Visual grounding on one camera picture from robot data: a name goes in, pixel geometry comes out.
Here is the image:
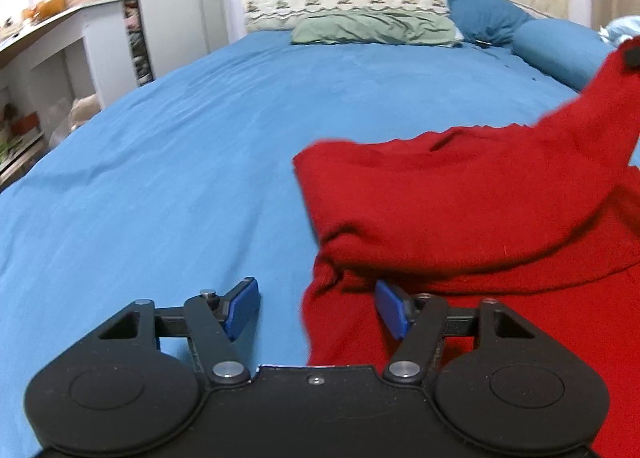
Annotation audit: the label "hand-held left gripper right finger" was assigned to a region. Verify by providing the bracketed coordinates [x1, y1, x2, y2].
[374, 279, 539, 387]

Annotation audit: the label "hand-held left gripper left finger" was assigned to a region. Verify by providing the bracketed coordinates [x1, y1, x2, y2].
[96, 277, 261, 387]

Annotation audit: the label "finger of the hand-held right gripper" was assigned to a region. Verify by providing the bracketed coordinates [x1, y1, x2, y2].
[621, 39, 640, 72]

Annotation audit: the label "red knit sweater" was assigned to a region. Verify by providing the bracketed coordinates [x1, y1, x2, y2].
[292, 38, 640, 458]

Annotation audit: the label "pile of clothes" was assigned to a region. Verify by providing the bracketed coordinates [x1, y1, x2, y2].
[124, 0, 153, 87]

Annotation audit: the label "light blue cloth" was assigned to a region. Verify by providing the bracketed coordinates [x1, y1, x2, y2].
[597, 15, 640, 46]

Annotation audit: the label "blue bolster pillow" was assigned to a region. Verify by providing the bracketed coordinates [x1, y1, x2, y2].
[513, 18, 622, 92]

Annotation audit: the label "blue bed sheet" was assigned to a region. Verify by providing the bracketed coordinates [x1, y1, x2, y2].
[0, 30, 640, 458]

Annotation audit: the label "dark blue pillow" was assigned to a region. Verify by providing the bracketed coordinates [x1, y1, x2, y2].
[444, 0, 536, 48]

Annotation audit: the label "beige plush toy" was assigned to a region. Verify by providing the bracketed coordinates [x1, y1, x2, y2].
[67, 94, 99, 133]

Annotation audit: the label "green pillow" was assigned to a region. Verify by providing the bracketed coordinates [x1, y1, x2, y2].
[290, 9, 463, 47]

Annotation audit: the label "white wardrobe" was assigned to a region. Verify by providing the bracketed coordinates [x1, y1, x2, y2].
[131, 0, 230, 83]

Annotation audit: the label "white desk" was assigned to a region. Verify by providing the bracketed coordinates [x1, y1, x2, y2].
[0, 0, 126, 189]

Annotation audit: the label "oranges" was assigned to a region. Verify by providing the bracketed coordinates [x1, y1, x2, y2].
[21, 0, 67, 21]

